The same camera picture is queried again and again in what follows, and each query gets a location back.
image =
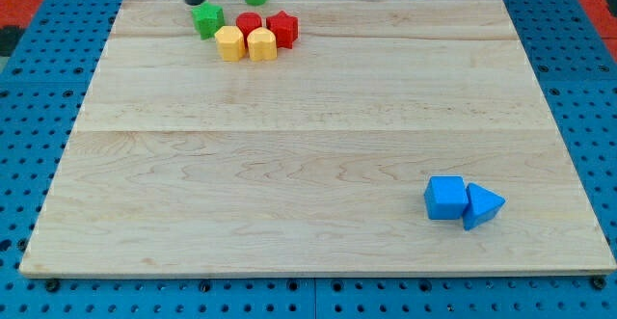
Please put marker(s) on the blue triangle block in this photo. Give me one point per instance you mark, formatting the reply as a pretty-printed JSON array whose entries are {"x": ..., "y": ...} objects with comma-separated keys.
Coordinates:
[{"x": 483, "y": 206}]

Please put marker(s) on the light wooden board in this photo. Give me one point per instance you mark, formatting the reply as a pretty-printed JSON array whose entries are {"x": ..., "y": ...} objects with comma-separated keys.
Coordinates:
[{"x": 183, "y": 166}]

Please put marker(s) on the green star block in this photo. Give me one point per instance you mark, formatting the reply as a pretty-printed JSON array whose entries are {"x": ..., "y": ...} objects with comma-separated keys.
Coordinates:
[{"x": 208, "y": 19}]

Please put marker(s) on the red star block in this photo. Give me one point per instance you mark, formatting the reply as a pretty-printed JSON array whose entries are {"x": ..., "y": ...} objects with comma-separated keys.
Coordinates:
[{"x": 285, "y": 27}]

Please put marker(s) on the blue cube block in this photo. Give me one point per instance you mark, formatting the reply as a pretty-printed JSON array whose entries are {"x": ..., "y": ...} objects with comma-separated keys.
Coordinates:
[{"x": 445, "y": 197}]

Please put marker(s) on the red cylinder block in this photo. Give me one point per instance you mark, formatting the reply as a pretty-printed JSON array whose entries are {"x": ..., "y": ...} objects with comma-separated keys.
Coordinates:
[{"x": 247, "y": 22}]

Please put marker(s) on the yellow heart block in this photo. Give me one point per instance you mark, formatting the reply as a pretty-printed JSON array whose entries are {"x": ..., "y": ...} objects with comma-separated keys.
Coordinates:
[{"x": 262, "y": 45}]

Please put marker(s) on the yellow hexagon block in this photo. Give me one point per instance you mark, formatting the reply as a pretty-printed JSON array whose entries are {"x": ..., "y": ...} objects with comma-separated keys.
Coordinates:
[{"x": 230, "y": 43}]

